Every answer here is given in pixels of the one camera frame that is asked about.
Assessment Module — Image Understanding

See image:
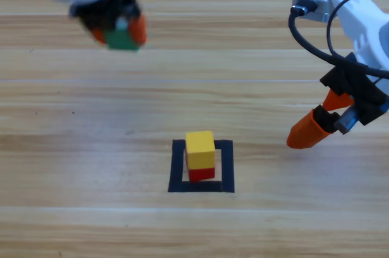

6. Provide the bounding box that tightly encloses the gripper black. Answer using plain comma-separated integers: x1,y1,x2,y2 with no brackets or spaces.
286,56,389,149
69,0,148,47

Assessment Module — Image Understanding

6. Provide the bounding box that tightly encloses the green wooden cube block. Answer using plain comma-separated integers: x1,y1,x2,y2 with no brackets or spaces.
104,18,141,52

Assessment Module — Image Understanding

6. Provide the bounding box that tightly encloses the yellow wooden cube block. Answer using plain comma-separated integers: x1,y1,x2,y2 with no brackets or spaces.
185,131,216,170

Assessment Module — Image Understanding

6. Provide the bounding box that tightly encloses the red wooden cube block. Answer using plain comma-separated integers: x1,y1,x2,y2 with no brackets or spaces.
187,166,216,183

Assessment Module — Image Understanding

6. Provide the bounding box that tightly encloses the black tape square outline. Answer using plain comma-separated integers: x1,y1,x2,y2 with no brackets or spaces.
167,139,236,194

